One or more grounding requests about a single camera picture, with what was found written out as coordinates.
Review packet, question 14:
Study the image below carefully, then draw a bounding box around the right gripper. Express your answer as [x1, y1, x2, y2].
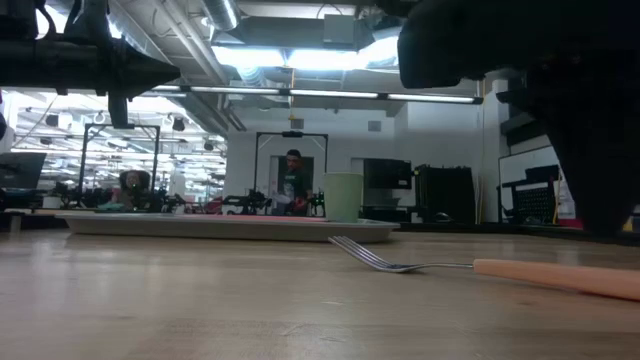
[398, 0, 640, 121]

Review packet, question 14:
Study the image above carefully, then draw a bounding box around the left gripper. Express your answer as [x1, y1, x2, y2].
[49, 42, 180, 130]

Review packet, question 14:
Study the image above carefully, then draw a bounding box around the fork with orange handle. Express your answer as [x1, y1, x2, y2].
[328, 235, 640, 303]

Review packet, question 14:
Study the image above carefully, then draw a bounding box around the pale green cup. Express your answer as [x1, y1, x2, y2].
[323, 172, 365, 224]

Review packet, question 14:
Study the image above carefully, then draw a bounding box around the grey plastic tray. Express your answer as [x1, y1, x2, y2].
[57, 212, 401, 245]

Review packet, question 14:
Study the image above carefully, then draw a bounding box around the black perforated rack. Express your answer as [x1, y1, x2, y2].
[502, 167, 560, 225]

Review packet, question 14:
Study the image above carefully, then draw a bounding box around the dark computer monitor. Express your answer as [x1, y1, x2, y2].
[0, 152, 47, 190]

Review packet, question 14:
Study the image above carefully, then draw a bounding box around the grey ceiling box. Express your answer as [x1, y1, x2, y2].
[323, 13, 360, 50]

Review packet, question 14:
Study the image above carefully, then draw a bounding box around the black cabinet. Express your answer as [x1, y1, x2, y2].
[414, 164, 476, 225]

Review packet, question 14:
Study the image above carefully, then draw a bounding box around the white LED light bar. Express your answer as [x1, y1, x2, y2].
[149, 84, 485, 106]

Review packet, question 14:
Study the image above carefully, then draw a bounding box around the person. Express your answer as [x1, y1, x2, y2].
[277, 148, 314, 217]

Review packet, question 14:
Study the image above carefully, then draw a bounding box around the black camera rig frame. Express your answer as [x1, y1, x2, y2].
[82, 123, 161, 211]
[253, 131, 330, 217]

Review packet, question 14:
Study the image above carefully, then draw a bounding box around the silver ventilation duct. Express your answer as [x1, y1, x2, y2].
[202, 0, 241, 31]

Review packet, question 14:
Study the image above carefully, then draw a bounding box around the black wall monitor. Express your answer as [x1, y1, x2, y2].
[363, 158, 413, 190]

